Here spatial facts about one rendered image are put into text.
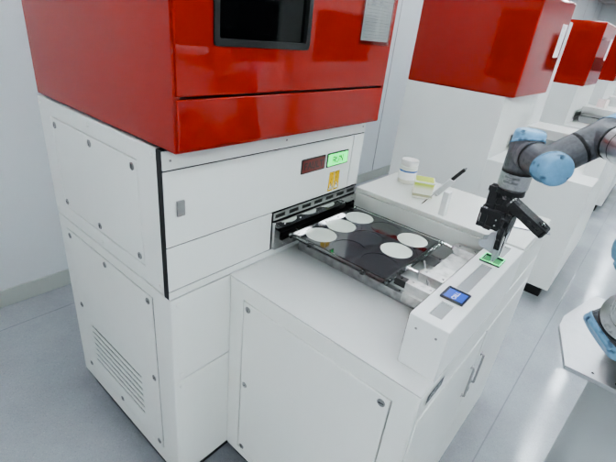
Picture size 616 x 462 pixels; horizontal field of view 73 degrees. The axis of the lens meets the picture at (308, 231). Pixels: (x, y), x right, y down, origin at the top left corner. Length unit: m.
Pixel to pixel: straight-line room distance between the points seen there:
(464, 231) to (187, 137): 0.92
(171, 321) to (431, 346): 0.67
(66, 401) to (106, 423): 0.22
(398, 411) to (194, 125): 0.77
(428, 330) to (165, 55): 0.77
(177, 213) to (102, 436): 1.14
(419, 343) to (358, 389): 0.20
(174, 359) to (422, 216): 0.92
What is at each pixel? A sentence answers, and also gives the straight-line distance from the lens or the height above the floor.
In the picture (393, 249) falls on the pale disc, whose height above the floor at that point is 0.90.
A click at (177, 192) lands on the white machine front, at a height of 1.12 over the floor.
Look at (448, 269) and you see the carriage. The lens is 1.33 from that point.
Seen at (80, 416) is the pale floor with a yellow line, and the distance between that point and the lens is 2.04.
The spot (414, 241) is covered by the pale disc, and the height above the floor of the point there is 0.90.
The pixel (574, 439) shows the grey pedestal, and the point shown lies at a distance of 1.57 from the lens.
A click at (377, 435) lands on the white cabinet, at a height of 0.63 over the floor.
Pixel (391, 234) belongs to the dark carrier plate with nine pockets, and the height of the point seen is 0.90.
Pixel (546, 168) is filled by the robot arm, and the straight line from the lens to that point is 1.04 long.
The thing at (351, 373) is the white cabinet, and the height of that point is 0.76.
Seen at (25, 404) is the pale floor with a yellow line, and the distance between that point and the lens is 2.16.
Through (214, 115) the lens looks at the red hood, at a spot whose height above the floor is 1.30.
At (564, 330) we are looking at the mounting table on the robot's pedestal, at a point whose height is 0.82.
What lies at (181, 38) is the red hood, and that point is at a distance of 0.90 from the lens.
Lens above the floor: 1.50
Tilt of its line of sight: 26 degrees down
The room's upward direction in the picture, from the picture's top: 7 degrees clockwise
